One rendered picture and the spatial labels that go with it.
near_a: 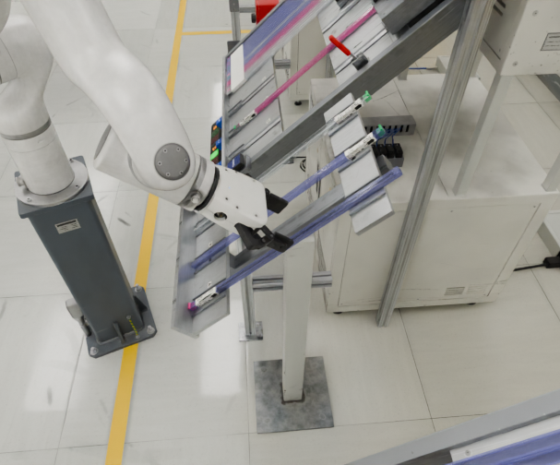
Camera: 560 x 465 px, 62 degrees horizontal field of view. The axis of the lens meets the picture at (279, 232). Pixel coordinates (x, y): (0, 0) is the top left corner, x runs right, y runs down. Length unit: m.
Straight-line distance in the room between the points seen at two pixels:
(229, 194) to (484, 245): 1.10
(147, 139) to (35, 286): 1.60
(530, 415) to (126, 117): 0.55
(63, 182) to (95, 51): 0.72
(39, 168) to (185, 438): 0.93
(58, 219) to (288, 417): 0.93
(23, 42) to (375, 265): 1.14
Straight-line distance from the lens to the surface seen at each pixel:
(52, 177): 1.32
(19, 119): 1.23
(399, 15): 1.10
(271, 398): 1.66
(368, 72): 1.10
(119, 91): 0.61
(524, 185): 1.56
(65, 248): 1.46
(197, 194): 0.69
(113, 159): 0.67
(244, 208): 0.72
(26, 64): 1.19
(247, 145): 1.29
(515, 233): 1.65
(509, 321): 2.01
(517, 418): 0.58
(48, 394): 1.85
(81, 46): 0.67
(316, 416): 1.64
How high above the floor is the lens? 1.54
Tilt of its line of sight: 48 degrees down
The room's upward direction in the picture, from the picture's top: straight up
